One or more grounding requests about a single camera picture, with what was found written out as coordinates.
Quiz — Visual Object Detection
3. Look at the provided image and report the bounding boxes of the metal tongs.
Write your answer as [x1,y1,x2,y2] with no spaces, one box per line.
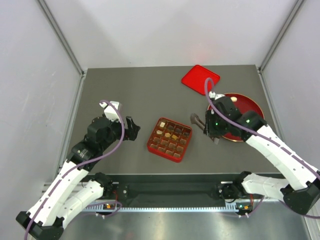
[190,113,220,145]

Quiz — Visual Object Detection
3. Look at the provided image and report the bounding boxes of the red square box lid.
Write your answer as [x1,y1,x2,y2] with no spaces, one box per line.
[181,64,221,96]

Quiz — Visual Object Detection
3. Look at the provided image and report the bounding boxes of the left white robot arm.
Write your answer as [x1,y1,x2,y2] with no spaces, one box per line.
[16,115,141,240]

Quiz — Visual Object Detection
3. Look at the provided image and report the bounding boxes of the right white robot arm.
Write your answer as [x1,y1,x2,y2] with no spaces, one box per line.
[204,92,320,215]

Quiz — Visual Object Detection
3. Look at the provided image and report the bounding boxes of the red chocolate box tray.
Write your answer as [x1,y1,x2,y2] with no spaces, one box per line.
[146,117,193,163]

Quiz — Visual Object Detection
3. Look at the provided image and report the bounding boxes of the round red plate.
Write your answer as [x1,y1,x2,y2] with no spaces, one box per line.
[207,93,266,142]

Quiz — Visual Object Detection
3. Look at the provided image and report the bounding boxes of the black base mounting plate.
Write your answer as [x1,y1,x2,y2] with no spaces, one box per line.
[100,173,238,207]

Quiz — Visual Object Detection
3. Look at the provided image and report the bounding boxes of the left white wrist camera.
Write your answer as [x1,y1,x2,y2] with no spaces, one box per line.
[99,100,122,122]

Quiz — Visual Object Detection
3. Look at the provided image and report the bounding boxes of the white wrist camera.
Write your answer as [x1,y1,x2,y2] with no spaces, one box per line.
[208,91,225,101]
[99,100,122,122]

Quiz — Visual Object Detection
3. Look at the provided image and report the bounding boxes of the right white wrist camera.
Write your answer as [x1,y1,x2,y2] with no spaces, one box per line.
[208,91,225,101]

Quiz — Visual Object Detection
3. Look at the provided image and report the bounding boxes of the aluminium front rail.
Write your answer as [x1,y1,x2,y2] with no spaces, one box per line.
[39,181,313,213]

